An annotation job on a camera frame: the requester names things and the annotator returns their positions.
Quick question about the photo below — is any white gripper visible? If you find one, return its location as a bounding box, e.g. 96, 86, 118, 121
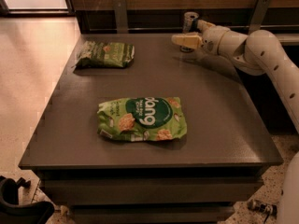
171, 19, 248, 58

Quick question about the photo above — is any silver blue redbull can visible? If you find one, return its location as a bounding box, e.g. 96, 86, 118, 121
179, 11, 200, 53

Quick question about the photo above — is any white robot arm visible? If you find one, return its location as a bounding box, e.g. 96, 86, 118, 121
172, 20, 299, 224

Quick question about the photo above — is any dark green snack bag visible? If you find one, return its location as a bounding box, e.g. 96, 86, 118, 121
76, 41, 135, 69

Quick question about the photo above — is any green dang chips bag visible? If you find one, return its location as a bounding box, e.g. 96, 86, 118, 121
97, 97, 187, 142

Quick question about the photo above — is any grey drawer cabinet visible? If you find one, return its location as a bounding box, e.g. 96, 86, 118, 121
20, 34, 282, 224

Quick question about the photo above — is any black chair base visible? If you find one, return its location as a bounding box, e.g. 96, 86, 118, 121
0, 175, 55, 224

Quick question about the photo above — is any right metal bracket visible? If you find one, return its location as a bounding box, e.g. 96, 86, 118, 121
249, 0, 272, 34

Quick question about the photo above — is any metal bracket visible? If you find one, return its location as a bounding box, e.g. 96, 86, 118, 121
113, 0, 129, 34
249, 0, 272, 34

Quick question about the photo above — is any left metal bracket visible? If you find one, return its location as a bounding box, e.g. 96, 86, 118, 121
113, 0, 129, 34

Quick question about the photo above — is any black white striped handle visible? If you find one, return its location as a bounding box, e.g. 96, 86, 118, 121
247, 199, 278, 217

